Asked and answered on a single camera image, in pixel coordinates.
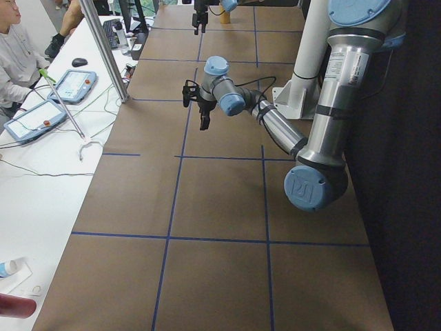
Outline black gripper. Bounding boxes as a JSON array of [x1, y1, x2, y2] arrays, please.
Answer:
[[182, 79, 217, 130], [192, 0, 209, 35]]

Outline yellow bamboo cup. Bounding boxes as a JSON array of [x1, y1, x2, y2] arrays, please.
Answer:
[[220, 12, 231, 24]]

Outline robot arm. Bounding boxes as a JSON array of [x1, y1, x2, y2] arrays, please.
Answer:
[[182, 1, 408, 212], [192, 0, 238, 35]]

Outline clear water bottle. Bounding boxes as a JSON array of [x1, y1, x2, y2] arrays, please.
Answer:
[[114, 22, 130, 54]]

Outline black keyboard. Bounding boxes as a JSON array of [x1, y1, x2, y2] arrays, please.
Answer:
[[102, 19, 120, 50]]

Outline reacher grabber tool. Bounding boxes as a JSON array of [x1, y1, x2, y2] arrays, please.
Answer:
[[39, 69, 103, 161]]

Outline black computer mouse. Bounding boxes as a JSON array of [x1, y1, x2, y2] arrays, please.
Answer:
[[72, 58, 88, 68]]

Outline teach pendant far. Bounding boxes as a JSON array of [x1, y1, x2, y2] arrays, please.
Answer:
[[54, 69, 97, 105]]

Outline teach pendant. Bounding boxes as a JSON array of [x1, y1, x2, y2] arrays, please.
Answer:
[[3, 100, 67, 143], [54, 69, 97, 105]]

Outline teach pendant near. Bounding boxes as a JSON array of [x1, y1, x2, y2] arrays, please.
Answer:
[[3, 100, 67, 143]]

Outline person in white shirt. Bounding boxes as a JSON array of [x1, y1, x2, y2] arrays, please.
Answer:
[[1, 1, 50, 118]]

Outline white blue tube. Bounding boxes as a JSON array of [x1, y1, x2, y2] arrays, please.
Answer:
[[0, 260, 18, 279]]

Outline red cylinder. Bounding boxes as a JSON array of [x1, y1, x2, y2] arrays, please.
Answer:
[[0, 294, 37, 319]]

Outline white camera mast pedestal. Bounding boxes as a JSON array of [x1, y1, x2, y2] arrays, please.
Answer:
[[273, 0, 330, 119]]

